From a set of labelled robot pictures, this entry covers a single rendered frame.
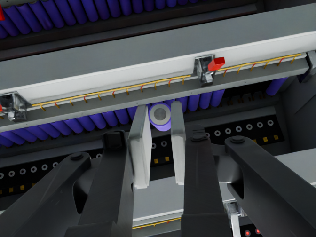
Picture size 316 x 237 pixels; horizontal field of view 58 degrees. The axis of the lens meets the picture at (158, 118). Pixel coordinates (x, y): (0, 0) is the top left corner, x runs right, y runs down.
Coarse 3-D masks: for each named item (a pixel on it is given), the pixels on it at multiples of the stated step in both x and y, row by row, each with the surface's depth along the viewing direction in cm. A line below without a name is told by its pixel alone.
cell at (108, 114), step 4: (104, 112) 44; (108, 112) 44; (112, 112) 46; (104, 116) 46; (108, 116) 46; (112, 116) 46; (108, 120) 47; (112, 120) 48; (116, 120) 49; (108, 124) 50; (112, 124) 49; (116, 124) 50
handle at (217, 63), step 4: (216, 60) 32; (220, 60) 32; (224, 60) 32; (208, 64) 35; (212, 64) 33; (216, 64) 32; (220, 64) 32; (208, 68) 35; (212, 68) 33; (216, 68) 34; (204, 72) 38; (208, 72) 37; (208, 76) 38; (208, 80) 38; (212, 80) 38
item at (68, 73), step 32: (160, 32) 39; (192, 32) 38; (224, 32) 38; (256, 32) 38; (288, 32) 38; (0, 64) 38; (32, 64) 38; (64, 64) 38; (96, 64) 37; (128, 64) 37; (160, 64) 38; (192, 64) 40; (224, 64) 41; (32, 96) 39; (64, 96) 41; (288, 96) 54; (0, 160) 53; (32, 160) 53
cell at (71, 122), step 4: (64, 120) 44; (68, 120) 44; (72, 120) 45; (76, 120) 46; (68, 124) 46; (72, 124) 46; (76, 124) 47; (80, 124) 49; (72, 128) 47; (76, 128) 48; (80, 128) 49; (76, 132) 49; (80, 132) 50
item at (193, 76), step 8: (296, 56) 42; (304, 56) 42; (240, 64) 42; (248, 64) 42; (256, 64) 42; (264, 64) 42; (216, 72) 42; (168, 80) 42; (176, 80) 42; (128, 88) 41; (136, 88) 42; (72, 96) 41; (88, 96) 41; (96, 96) 42; (48, 104) 41; (0, 112) 41
